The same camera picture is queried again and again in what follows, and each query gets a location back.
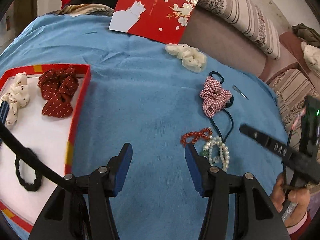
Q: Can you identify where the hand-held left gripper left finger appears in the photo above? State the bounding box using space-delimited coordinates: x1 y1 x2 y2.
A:
27 142 133 240

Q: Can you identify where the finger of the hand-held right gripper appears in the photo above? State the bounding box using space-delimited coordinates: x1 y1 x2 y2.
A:
239 124 304 167

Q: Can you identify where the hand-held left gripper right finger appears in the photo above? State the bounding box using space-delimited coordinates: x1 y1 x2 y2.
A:
184 143 292 240

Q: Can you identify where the red box with white inside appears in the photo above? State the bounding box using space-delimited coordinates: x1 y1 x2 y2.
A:
0 64 92 233

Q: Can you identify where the black headband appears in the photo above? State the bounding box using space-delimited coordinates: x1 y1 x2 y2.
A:
0 124 75 193

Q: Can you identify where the person's right forearm pink sleeve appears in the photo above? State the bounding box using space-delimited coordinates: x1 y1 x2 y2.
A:
285 210 316 234

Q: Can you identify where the person's right hand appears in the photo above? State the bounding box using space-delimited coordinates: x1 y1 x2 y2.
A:
271 172 312 222

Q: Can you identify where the silver hair clip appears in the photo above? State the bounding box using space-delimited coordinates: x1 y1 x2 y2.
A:
232 84 249 100

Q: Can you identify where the pink plaid scrunchie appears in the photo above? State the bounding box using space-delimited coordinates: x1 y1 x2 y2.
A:
199 76 232 117

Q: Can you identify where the blue towel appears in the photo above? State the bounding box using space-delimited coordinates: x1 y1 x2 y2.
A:
0 14 290 240

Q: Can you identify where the cream dotted cloth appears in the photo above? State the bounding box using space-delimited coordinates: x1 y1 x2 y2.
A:
301 41 320 73

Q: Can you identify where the olive green cloth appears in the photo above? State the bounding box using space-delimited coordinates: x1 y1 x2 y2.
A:
292 23 320 48

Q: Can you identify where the dark red dotted scrunchie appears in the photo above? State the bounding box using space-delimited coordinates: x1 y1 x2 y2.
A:
38 66 79 118

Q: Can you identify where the pink brown sofa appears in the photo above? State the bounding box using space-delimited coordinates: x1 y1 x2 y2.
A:
180 0 320 135

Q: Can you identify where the cream scrunchie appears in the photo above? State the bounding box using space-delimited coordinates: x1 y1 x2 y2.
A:
165 43 207 73

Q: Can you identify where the white dotted scrunchie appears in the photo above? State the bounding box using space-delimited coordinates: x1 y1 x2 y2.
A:
0 72 30 127

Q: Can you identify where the blue striped hair clip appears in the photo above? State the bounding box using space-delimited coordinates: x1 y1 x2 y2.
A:
0 100 10 145

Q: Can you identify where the striped floral sofa cushion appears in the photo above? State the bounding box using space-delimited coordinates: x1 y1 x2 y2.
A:
197 0 282 60

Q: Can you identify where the red box lid white cat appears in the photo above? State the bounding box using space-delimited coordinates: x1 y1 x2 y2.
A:
109 0 202 44

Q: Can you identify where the beige patterned scarf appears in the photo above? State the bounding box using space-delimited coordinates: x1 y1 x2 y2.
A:
54 4 115 17

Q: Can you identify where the thin dark cable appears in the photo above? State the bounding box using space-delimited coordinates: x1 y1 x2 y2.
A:
282 106 308 173

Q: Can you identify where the red bead bracelet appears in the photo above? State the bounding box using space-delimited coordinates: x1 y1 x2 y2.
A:
180 127 213 147

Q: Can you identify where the white pearl bracelet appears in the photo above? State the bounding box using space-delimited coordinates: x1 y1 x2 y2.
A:
202 135 230 172

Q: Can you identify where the dark teal hair tie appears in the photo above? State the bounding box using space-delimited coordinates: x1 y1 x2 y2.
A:
209 96 235 141

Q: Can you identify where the black wavy hair tie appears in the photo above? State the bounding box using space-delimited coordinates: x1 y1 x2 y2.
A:
14 152 43 192

